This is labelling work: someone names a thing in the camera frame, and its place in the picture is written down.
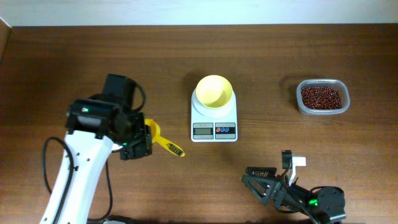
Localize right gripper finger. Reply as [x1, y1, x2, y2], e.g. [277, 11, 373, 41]
[245, 167, 277, 178]
[241, 175, 274, 206]

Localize yellow measuring scoop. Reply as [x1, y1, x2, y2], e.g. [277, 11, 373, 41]
[145, 119, 185, 157]

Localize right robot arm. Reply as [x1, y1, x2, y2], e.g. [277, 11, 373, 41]
[241, 167, 346, 223]

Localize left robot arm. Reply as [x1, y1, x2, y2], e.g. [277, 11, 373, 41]
[41, 74, 152, 223]

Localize white digital kitchen scale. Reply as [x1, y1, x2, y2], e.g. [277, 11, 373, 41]
[190, 90, 238, 142]

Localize yellow plastic bowl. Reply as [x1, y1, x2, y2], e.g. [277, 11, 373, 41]
[195, 75, 233, 108]

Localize red beans in container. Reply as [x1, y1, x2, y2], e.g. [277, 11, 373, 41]
[300, 86, 342, 110]

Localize clear plastic container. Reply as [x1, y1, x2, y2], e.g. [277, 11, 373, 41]
[296, 79, 351, 116]

